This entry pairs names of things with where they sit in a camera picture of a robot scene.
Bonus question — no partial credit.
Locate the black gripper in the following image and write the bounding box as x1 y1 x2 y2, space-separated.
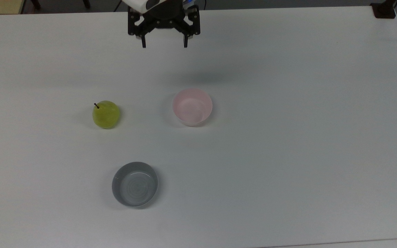
128 0 201 48

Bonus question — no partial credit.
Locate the green apple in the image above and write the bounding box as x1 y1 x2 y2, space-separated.
92 100 120 130

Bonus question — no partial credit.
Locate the grey bowl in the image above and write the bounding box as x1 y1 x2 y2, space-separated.
112 162 159 208

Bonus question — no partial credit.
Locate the black table clamp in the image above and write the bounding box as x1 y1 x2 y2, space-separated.
370 0 397 19

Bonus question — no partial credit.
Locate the pink bowl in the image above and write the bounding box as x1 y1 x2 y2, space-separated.
172 88 213 127

